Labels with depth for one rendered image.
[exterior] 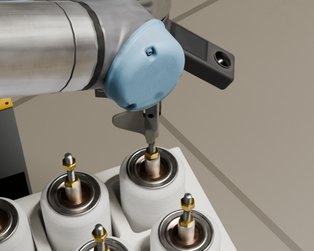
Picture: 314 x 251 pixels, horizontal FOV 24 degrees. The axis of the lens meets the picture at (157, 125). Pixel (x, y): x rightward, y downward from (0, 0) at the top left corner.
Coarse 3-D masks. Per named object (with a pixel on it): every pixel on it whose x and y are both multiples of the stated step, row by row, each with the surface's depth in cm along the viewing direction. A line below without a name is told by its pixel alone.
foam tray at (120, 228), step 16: (112, 176) 112; (192, 176) 112; (112, 192) 110; (192, 192) 110; (32, 208) 108; (112, 208) 108; (208, 208) 108; (32, 224) 106; (112, 224) 110; (128, 224) 106; (128, 240) 105; (144, 240) 105; (224, 240) 105
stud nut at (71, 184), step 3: (75, 174) 99; (66, 177) 98; (75, 177) 98; (66, 180) 98; (75, 180) 98; (66, 183) 98; (69, 183) 98; (72, 183) 98; (75, 183) 98; (69, 186) 98; (72, 186) 98
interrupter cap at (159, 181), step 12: (132, 156) 105; (144, 156) 105; (168, 156) 105; (132, 168) 104; (144, 168) 104; (168, 168) 104; (132, 180) 102; (144, 180) 102; (156, 180) 102; (168, 180) 102
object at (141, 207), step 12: (120, 168) 105; (180, 168) 104; (120, 180) 104; (180, 180) 103; (132, 192) 102; (144, 192) 102; (156, 192) 102; (168, 192) 102; (180, 192) 104; (132, 204) 104; (144, 204) 103; (156, 204) 103; (168, 204) 104; (180, 204) 107; (132, 216) 107; (144, 216) 105; (156, 216) 105; (132, 228) 109; (144, 228) 108
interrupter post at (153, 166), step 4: (148, 160) 101; (152, 160) 101; (156, 160) 101; (148, 164) 102; (152, 164) 102; (156, 164) 102; (148, 168) 102; (152, 168) 102; (156, 168) 102; (148, 172) 103; (152, 172) 103; (156, 172) 103
